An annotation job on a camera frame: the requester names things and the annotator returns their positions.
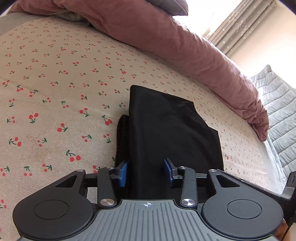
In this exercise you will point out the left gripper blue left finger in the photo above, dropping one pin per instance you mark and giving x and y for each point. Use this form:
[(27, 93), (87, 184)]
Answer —
[(120, 174)]

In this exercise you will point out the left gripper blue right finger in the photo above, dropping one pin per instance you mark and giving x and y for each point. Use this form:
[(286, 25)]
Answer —
[(171, 172)]

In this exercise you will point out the black pants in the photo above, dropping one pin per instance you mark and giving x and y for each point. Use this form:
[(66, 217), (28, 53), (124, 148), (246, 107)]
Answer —
[(160, 126)]

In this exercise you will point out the cherry print bed sheet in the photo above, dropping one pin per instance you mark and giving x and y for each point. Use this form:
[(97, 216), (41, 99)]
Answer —
[(64, 87)]

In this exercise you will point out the grey quilted headboard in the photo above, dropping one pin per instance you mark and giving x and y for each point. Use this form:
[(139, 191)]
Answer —
[(278, 99)]

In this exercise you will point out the pink duvet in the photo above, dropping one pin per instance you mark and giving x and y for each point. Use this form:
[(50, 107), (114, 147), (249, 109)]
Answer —
[(146, 27)]

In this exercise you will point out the grey patterned curtain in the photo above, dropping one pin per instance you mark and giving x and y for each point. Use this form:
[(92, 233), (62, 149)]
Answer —
[(241, 22)]

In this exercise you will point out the pink and grey pillow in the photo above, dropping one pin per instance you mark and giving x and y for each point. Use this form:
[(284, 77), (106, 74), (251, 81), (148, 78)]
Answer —
[(172, 7)]

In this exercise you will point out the grey bed cover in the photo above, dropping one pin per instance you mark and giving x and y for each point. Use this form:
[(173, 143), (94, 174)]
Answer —
[(11, 21)]

